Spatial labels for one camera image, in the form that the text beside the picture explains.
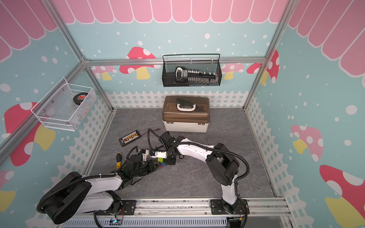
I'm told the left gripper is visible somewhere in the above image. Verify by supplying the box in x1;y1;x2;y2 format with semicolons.
132;160;162;179

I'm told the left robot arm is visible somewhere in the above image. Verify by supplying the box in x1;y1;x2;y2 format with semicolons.
36;146;160;224

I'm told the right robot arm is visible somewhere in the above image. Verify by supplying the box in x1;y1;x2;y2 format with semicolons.
147;129;250;214

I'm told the black charger board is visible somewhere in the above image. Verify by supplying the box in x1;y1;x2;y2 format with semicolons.
119;130;141;147

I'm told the brown lid storage box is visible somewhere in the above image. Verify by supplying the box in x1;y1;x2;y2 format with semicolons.
162;96;211;133

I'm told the green circuit board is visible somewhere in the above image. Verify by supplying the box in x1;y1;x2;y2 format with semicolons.
109;218;123;226

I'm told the screwdriver bit set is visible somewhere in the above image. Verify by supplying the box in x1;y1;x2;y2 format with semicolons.
175;67;219;85

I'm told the black tape roll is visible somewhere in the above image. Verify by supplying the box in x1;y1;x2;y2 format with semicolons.
73;92;88;105

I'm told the yellow handled screwdriver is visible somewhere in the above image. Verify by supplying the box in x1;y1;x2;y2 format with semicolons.
116;153;122;170

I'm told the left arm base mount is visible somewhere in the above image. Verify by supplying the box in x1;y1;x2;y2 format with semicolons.
97;200;136;217

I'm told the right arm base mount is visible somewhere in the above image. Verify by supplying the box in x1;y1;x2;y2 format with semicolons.
209;198;250;215

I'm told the black wire wall basket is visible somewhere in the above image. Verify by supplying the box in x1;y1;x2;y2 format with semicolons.
162;54;222;87

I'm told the white wire wall basket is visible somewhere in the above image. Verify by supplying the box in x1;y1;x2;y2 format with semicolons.
31;78;97;132

